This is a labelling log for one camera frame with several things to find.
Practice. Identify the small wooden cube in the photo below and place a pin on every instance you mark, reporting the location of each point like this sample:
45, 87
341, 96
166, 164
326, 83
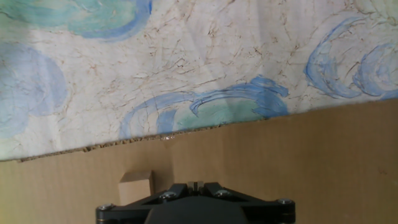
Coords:
135, 186

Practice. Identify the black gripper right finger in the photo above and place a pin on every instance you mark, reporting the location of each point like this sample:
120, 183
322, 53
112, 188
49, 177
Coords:
267, 211

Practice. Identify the painted landscape print cloth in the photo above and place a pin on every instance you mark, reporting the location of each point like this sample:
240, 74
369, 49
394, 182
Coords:
124, 62

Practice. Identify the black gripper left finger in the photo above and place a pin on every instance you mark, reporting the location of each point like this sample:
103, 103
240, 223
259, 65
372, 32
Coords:
130, 213

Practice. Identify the brown cardboard sheet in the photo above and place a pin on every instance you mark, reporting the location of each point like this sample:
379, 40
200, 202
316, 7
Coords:
311, 161

